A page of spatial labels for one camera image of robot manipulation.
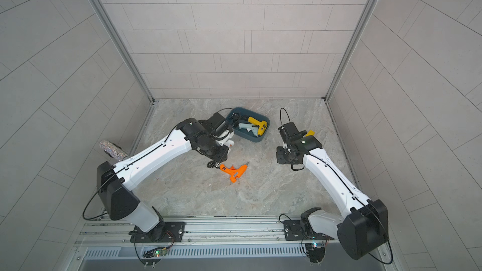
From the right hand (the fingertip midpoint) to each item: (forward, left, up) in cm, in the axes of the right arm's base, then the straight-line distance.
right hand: (281, 156), depth 80 cm
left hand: (-1, +23, +4) cm, 23 cm away
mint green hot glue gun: (+22, +13, -7) cm, 27 cm away
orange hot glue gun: (-2, +21, -9) cm, 23 cm away
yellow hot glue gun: (+22, +6, -6) cm, 24 cm away
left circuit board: (-31, +50, -9) cm, 60 cm away
